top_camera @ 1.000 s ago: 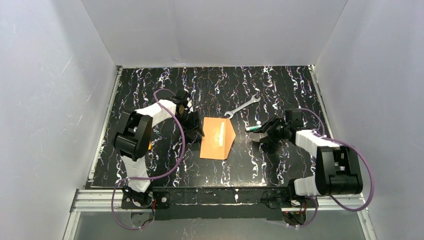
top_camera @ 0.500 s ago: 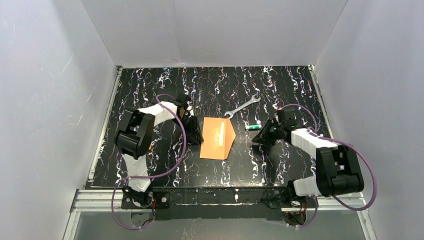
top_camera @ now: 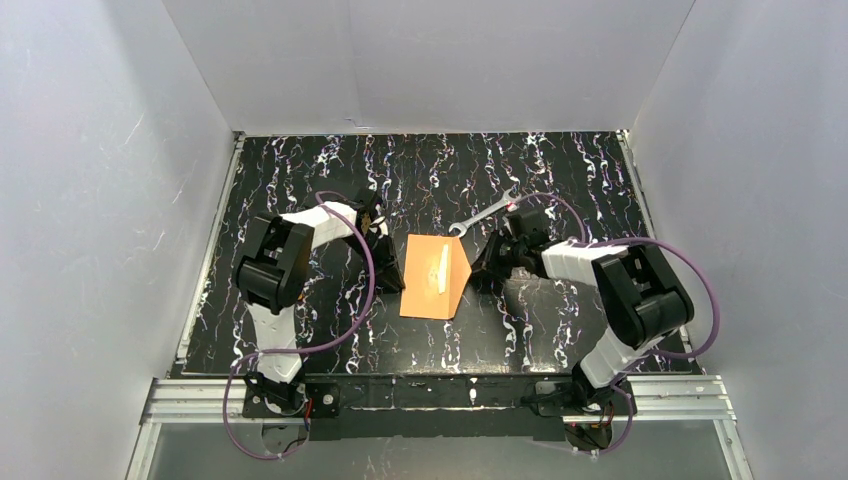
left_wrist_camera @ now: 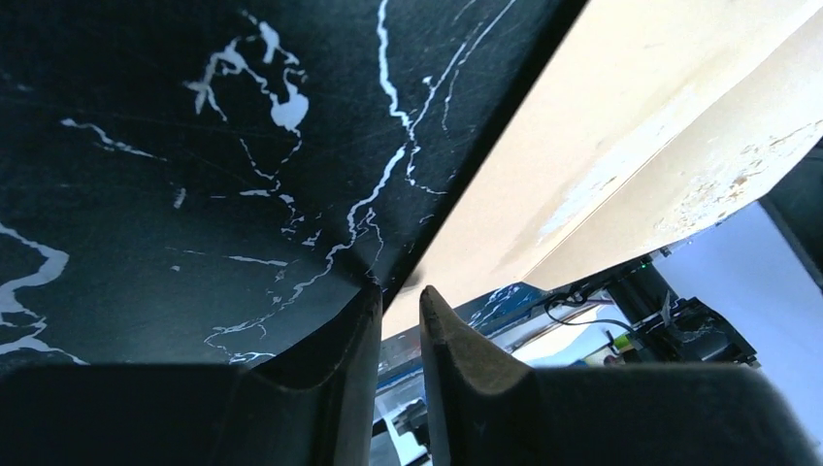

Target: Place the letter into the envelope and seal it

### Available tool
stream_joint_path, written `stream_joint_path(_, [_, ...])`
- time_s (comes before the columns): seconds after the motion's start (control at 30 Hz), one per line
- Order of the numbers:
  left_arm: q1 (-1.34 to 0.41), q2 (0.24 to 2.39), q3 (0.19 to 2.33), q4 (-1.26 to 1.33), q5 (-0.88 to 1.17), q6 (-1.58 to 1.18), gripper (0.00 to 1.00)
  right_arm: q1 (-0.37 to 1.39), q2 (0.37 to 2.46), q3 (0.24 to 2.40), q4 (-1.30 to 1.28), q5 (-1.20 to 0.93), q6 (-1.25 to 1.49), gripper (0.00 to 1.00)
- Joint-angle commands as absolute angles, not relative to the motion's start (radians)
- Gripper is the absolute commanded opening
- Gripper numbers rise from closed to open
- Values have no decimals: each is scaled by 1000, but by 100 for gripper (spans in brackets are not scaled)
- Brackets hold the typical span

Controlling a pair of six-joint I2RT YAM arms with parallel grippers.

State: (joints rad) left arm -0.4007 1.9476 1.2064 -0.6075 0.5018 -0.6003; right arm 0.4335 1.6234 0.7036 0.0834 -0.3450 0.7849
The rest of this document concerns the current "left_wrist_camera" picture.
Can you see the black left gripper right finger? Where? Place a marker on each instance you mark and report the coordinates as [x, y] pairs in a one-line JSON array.
[[486, 407]]

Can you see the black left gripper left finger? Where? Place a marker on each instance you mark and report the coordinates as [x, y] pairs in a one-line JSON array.
[[312, 404]]

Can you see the orange paper envelope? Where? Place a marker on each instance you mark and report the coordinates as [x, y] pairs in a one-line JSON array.
[[652, 121]]

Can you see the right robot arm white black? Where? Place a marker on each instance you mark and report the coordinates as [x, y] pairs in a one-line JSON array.
[[660, 326]]

